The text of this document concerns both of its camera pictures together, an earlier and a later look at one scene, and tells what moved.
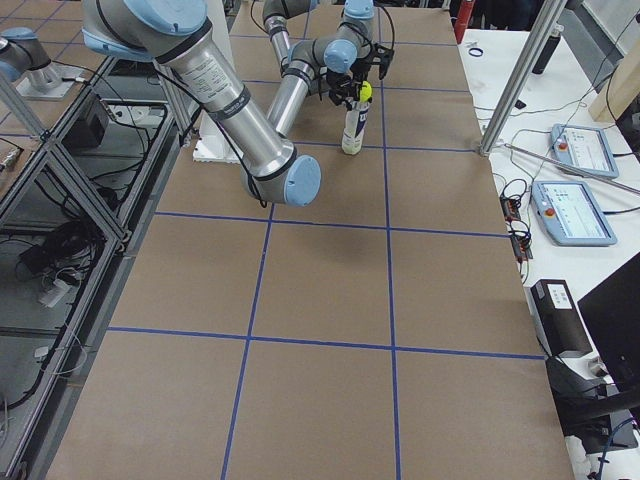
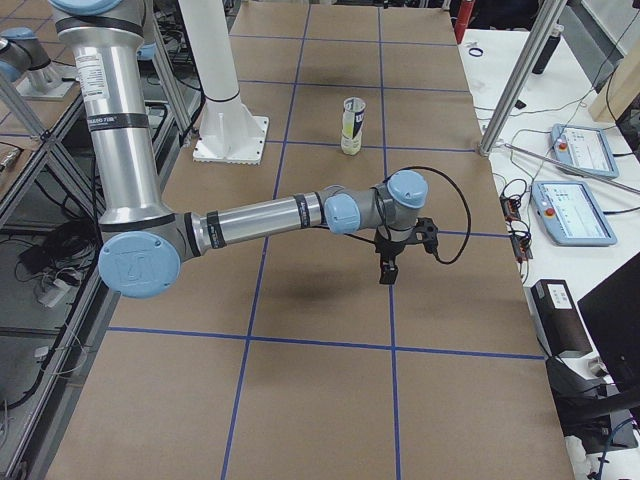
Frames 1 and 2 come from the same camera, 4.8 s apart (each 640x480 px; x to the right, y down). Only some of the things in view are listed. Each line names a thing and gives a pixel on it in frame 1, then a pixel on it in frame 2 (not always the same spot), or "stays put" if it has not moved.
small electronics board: x=509 y=209 stays put
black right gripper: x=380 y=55 -> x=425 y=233
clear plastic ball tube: x=354 y=127 stays put
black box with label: x=557 y=320 stays put
